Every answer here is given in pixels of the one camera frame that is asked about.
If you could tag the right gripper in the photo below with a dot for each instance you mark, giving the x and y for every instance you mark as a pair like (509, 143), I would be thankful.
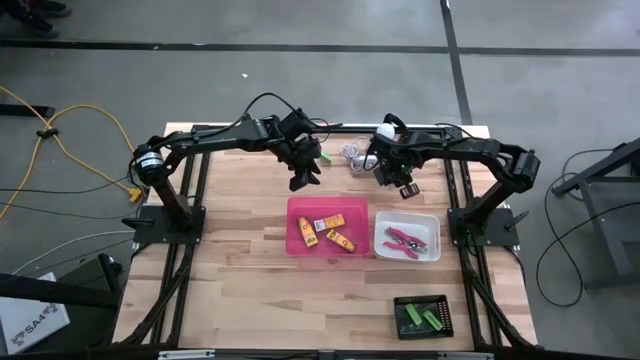
(395, 157)

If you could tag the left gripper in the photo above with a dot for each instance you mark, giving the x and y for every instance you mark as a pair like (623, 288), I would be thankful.
(302, 155)

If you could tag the green eraser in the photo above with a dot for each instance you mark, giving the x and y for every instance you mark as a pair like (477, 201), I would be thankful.
(414, 314)
(327, 158)
(433, 320)

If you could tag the white plastic bin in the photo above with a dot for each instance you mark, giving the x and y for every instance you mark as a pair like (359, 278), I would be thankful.
(430, 225)

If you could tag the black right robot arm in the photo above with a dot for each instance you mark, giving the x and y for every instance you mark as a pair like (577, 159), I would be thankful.
(465, 147)

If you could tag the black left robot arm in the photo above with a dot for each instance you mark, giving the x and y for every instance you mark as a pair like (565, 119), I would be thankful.
(220, 137)

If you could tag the white light bulb with socket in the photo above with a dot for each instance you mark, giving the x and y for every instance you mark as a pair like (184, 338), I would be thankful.
(384, 131)

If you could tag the pink translucent plastic bin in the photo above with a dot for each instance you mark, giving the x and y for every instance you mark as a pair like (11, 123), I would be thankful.
(350, 210)

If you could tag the black mesh tray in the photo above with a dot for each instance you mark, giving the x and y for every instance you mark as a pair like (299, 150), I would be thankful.
(400, 332)

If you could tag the black metal table stand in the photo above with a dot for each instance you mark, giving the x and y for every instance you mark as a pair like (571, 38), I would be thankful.
(600, 220)

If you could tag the black floor stand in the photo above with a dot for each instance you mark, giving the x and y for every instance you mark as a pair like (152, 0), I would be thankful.
(50, 292)

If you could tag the black floor bar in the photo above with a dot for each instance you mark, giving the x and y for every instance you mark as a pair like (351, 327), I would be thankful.
(25, 110)

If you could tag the white printed box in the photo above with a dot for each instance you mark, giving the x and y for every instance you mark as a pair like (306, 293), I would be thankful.
(30, 320)

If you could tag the person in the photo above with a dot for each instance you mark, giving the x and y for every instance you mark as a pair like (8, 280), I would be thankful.
(30, 12)

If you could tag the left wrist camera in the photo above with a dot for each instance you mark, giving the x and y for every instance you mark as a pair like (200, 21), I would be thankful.
(296, 122)

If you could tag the black frame clamp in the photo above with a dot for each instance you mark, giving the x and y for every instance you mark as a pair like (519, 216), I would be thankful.
(395, 120)

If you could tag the black aluminium table frame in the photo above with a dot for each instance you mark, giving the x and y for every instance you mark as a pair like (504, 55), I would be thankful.
(355, 129)

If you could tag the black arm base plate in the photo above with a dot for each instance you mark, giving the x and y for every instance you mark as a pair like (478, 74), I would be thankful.
(150, 235)
(500, 235)

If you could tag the silver bracket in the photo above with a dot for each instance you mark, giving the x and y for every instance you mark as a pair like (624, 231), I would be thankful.
(187, 354)
(465, 355)

